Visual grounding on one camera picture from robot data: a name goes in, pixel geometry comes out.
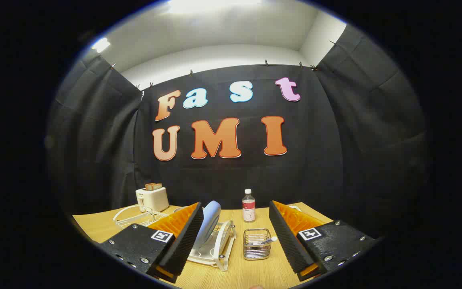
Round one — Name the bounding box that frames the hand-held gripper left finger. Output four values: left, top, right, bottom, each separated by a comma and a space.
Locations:
99, 202, 204, 284

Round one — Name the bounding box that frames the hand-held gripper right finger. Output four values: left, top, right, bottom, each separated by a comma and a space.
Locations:
269, 200, 377, 281

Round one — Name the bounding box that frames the white wire dish rack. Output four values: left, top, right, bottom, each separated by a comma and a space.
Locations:
113, 205, 237, 272

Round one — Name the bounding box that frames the blue plate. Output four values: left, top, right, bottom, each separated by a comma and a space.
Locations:
194, 200, 222, 251

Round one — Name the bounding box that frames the metal wire basket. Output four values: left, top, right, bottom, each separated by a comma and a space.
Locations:
243, 228, 272, 261

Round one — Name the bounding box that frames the clear bottle red label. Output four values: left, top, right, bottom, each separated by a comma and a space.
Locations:
242, 189, 256, 222

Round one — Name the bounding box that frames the white toaster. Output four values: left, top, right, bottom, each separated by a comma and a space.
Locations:
136, 187, 170, 213

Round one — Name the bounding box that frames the black backdrop cloth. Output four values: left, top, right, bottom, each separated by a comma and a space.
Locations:
47, 24, 428, 241

